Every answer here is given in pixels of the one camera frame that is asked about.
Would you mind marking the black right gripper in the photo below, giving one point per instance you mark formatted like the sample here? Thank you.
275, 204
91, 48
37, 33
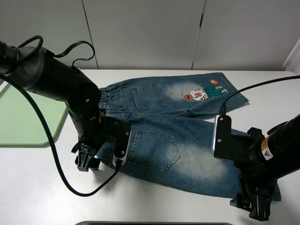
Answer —
258, 186

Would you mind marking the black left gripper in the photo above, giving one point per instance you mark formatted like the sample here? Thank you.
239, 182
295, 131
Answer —
92, 134

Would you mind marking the children's blue denim shorts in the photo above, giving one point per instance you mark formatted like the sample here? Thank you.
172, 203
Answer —
171, 139

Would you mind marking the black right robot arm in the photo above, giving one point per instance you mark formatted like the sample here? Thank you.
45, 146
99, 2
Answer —
281, 149

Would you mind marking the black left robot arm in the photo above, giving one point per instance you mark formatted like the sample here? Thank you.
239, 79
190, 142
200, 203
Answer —
35, 69

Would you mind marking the light green plastic tray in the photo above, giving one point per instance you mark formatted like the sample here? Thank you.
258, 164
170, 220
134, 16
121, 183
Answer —
19, 123

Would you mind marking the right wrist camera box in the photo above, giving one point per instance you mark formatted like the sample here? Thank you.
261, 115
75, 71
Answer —
222, 137

